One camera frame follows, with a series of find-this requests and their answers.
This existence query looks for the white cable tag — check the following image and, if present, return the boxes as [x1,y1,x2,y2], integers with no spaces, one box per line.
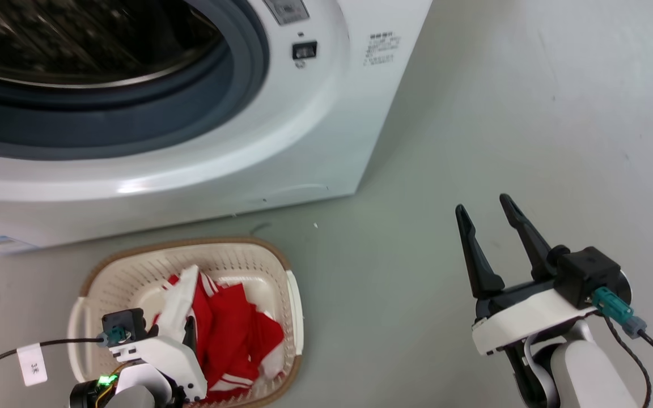
[16,343,49,388]

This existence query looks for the teal left cable connector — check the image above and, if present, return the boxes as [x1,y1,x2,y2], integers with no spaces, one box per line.
[98,328,130,347]

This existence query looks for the grey warning label sticker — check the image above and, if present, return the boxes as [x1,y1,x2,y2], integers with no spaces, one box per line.
[262,0,310,26]

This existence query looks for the stainless steel washing machine drum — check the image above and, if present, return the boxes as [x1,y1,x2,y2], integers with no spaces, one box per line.
[0,0,231,90]

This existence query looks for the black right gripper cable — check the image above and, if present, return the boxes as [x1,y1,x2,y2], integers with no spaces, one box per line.
[603,314,653,408]

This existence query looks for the grey rubber door gasket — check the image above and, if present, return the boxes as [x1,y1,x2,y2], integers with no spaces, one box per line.
[0,0,270,161]

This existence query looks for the red and white garment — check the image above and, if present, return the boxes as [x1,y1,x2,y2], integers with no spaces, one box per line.
[151,265,286,404]

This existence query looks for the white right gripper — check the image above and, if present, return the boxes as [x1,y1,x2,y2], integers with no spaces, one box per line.
[455,194,600,358]

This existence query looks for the small printed text sticker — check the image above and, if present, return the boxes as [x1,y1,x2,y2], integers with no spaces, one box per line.
[363,33,402,67]

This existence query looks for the white front-load washing machine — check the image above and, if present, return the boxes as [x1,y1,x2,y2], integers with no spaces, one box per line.
[0,0,434,251]

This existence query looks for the teal right cable connector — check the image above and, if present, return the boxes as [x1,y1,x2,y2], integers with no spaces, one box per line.
[591,286,648,339]

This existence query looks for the cream perforated laundry basket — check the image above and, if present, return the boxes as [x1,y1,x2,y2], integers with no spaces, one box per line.
[67,237,304,408]

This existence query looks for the round filter cover panel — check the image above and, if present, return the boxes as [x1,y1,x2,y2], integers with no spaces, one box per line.
[247,182,332,205]

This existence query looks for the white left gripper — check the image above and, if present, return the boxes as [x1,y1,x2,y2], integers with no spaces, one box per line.
[108,316,209,401]

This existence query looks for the teal cable connector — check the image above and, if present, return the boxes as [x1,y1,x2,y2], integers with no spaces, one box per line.
[98,328,130,347]
[591,286,648,339]

